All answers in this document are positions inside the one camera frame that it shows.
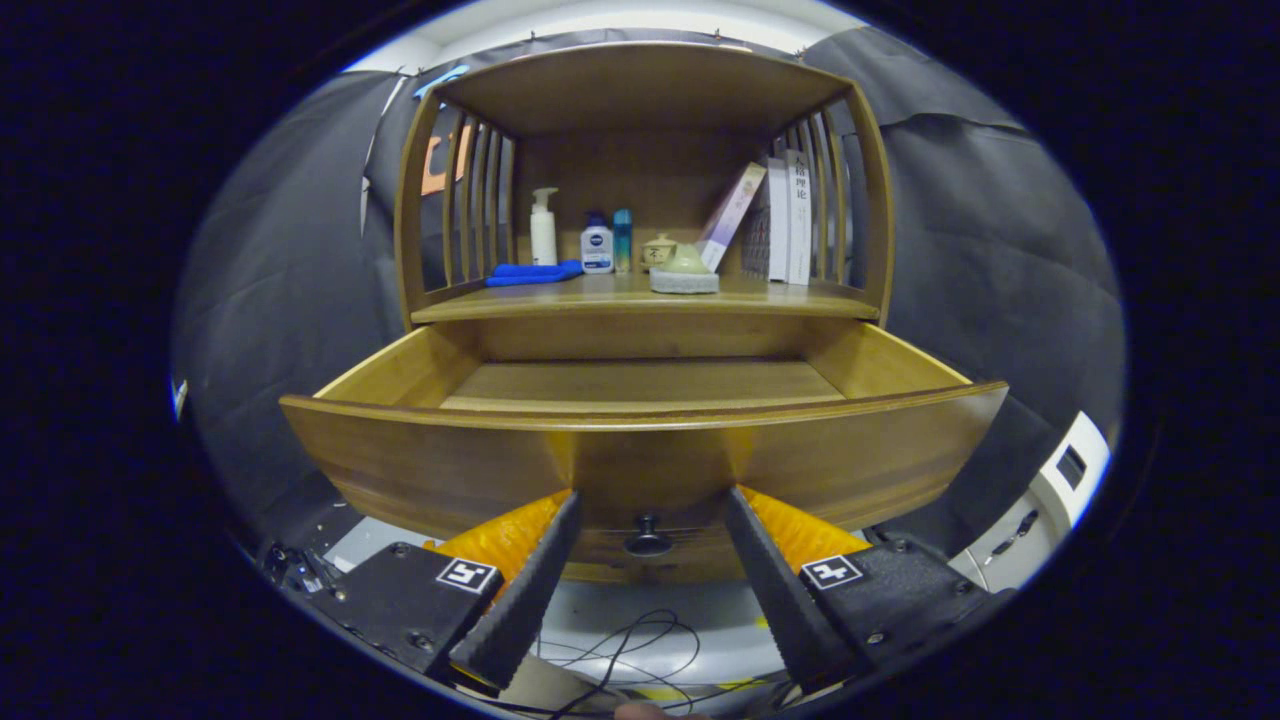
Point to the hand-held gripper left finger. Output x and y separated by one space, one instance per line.
520 600

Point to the black electronic device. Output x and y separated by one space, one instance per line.
290 565

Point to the blue folded cloth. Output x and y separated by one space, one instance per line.
530 273

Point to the beige lidded tea cup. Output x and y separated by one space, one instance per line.
657 252

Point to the wooden cabinet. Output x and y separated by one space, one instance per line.
640 90

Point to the wooden countertop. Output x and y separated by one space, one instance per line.
560 293

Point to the white bottle blue cap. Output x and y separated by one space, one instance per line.
597 250

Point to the teal glass bottle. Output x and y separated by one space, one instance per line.
622 245

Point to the white pump bottle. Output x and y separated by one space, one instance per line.
543 235

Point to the pale green scrub brush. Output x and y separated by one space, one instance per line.
685 265

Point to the wooden drawer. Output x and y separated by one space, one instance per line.
450 470

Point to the white appliance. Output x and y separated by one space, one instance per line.
1060 480

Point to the patterned cover book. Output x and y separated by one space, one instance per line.
772 230

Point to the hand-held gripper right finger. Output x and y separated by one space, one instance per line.
780 590

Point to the purple cover book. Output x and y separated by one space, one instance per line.
730 215

